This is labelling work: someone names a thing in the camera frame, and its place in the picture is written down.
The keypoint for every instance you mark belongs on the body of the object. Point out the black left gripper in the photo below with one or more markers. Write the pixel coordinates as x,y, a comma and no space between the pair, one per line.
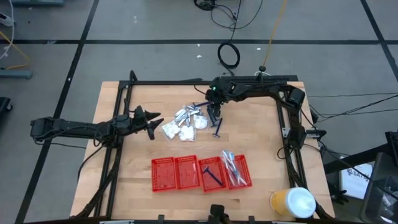
138,124

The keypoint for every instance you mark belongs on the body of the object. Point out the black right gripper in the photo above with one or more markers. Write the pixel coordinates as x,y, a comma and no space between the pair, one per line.
215,100

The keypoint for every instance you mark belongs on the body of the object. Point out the clear bag of cotton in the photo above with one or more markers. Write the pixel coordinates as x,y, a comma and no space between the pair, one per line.
200,122
170,130
187,133

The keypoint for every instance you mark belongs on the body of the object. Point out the silver metal parts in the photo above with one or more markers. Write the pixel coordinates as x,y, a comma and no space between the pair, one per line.
183,119

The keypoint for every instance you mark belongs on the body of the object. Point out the blue white toothbrush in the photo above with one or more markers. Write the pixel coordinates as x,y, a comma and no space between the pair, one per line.
228,161

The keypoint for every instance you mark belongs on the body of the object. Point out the red white toothbrush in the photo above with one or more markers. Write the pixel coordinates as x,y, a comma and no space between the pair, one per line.
239,174

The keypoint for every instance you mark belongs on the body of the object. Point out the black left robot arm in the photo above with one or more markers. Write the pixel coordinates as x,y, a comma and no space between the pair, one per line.
71,127

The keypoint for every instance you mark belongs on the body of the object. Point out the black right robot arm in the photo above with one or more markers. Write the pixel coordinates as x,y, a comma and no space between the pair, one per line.
258,88

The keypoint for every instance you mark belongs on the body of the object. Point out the yellow cup with white lid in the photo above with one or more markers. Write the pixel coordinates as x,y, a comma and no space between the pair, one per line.
295,202

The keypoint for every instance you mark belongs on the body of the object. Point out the black floor object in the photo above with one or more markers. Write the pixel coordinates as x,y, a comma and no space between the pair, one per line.
4,105

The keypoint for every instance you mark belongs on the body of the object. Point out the black slanted bar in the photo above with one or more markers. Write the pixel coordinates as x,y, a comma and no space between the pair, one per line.
357,160

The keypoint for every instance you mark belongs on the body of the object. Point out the white printed sign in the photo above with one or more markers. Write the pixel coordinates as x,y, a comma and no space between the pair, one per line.
354,183

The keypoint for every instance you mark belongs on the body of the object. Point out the black storage bin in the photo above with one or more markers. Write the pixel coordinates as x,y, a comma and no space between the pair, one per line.
379,193

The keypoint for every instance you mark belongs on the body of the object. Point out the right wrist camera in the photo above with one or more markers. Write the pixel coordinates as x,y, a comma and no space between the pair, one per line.
214,88

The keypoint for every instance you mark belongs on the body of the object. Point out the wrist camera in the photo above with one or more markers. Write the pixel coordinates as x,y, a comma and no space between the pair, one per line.
122,120
214,88

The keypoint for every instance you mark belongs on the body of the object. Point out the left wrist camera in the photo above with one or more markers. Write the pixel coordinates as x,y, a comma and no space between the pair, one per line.
122,120

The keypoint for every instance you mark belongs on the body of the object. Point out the black aluminium rig frame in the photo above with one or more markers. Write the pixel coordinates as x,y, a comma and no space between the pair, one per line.
171,82

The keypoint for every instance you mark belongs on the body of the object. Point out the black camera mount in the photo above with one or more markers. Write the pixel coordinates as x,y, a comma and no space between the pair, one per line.
219,214

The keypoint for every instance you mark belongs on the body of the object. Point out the blue grey floor rail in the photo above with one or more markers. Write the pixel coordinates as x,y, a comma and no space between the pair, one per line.
15,74
37,2

